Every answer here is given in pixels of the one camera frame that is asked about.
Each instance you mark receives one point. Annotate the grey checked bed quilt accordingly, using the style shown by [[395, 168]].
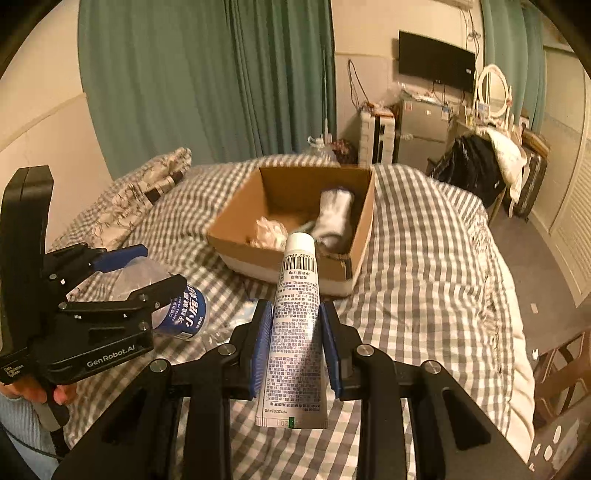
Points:
[[433, 285]]

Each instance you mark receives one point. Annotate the chair with clothes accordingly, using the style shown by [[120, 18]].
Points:
[[487, 163]]

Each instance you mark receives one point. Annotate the person's left hand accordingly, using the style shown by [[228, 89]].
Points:
[[29, 388]]

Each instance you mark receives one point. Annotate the floral white pillow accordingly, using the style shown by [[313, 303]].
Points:
[[131, 203]]

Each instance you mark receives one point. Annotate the large clear water jug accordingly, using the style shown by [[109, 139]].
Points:
[[318, 148]]

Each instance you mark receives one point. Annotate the white sock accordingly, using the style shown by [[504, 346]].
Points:
[[333, 228]]

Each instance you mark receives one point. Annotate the brown cardboard box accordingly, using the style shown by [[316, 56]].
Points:
[[291, 195]]

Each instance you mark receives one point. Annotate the white suitcase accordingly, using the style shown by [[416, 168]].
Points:
[[377, 134]]

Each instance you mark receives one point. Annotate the silver mini fridge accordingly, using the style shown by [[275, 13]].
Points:
[[421, 133]]

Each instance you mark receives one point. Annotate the cream lace cloth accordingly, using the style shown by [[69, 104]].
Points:
[[269, 234]]

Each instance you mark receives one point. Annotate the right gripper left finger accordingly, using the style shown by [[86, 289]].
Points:
[[135, 436]]

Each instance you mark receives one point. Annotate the white oval vanity mirror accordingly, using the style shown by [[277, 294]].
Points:
[[494, 97]]

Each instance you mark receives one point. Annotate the white printed tube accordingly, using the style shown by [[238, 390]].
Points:
[[294, 394]]

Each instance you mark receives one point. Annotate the green curtain right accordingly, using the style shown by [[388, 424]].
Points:
[[514, 42]]

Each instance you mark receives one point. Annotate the green curtain left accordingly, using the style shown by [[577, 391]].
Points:
[[229, 80]]

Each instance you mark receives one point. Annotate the black wall television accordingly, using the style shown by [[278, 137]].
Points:
[[436, 61]]

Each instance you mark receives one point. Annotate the white louvred wardrobe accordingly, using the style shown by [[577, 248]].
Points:
[[562, 210]]

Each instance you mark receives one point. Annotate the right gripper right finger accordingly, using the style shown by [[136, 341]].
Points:
[[453, 437]]

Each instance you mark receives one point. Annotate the green curtain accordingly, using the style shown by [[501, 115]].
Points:
[[514, 42], [229, 80]]

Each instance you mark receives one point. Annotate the wooden stool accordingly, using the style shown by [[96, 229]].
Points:
[[562, 379]]

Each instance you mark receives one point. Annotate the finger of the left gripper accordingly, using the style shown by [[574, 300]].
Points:
[[134, 313], [70, 266]]

